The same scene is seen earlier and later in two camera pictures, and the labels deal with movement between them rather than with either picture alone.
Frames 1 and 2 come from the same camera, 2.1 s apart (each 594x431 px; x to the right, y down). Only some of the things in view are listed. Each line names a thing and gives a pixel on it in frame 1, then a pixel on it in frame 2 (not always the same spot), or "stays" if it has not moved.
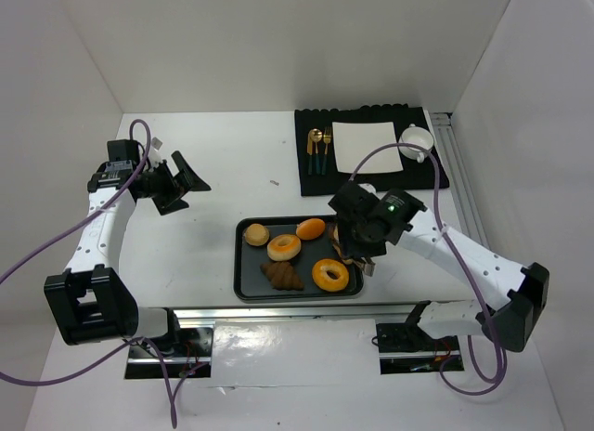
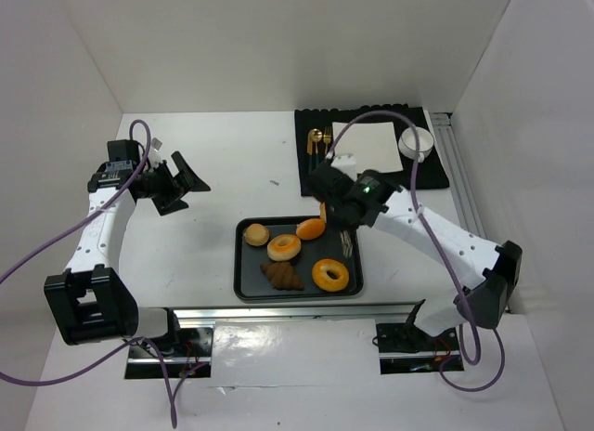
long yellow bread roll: x=337 y=241 -> x=323 y=214
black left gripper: x=166 y=186 stays
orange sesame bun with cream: x=310 y=228 stays
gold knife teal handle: x=310 y=150 stays
